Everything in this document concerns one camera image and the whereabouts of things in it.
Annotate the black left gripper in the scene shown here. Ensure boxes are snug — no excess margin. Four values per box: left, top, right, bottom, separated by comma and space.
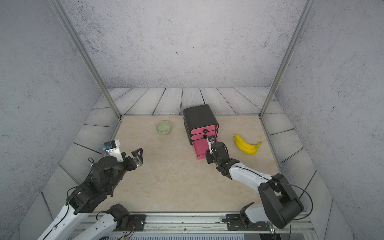
106, 146, 144, 193

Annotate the pink bottom drawer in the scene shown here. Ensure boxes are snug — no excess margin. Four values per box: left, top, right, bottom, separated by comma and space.
192, 139, 210, 160

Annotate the pink drawer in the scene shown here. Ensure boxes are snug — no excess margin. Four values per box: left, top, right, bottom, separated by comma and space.
192, 139, 210, 160
191, 130, 218, 141
191, 124, 220, 135

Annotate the pink top drawer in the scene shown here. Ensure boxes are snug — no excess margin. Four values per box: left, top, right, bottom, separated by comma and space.
191, 124, 220, 135

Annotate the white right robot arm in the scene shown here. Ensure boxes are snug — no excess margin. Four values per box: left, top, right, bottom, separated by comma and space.
206, 142, 304, 230

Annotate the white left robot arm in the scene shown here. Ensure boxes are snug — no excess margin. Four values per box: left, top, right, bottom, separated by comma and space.
39, 148, 143, 240

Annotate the black drawer cabinet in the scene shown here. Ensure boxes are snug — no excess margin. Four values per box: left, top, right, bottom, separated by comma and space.
183, 105, 219, 145

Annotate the yellow banana bunch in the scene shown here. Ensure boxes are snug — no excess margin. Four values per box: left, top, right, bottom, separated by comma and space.
234, 134, 262, 155

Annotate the light green bowl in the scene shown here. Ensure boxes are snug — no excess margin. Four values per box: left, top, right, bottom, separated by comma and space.
155, 120, 172, 135

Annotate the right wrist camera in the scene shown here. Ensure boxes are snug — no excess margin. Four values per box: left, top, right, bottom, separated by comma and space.
207, 135, 216, 154

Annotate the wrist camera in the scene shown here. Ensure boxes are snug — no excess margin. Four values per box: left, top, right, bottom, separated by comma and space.
103, 140, 123, 162
207, 135, 216, 154

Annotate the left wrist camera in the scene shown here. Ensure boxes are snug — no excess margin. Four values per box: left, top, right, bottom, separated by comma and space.
103, 140, 123, 162

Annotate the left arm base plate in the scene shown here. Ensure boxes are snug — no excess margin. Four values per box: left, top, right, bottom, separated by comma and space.
115, 214, 147, 233

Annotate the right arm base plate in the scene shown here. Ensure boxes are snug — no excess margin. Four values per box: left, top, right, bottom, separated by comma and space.
222, 214, 271, 231

